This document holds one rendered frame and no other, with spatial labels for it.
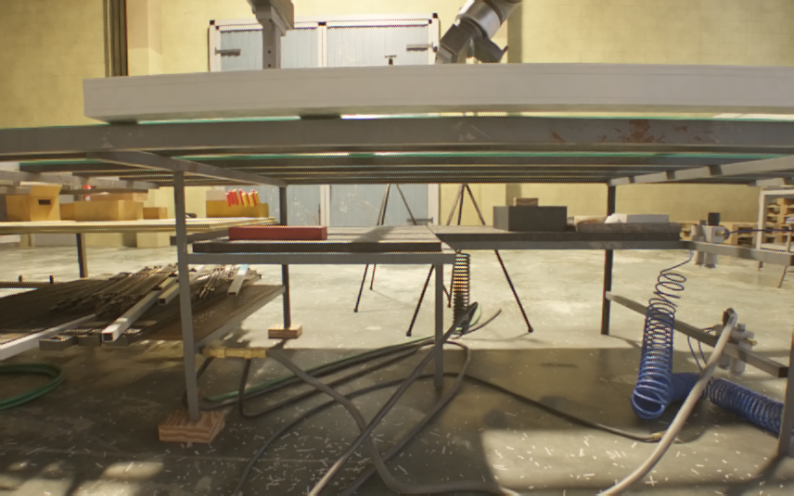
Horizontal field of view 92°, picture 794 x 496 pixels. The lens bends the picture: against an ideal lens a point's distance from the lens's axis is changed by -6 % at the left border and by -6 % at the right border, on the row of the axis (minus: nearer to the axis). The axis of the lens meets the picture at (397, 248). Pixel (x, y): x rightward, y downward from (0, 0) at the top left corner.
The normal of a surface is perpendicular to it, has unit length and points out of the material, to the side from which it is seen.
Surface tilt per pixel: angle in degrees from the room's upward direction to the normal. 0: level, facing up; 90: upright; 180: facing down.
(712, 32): 90
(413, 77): 90
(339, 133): 90
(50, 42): 90
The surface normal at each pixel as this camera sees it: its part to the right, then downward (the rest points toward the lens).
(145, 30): -0.03, 0.10
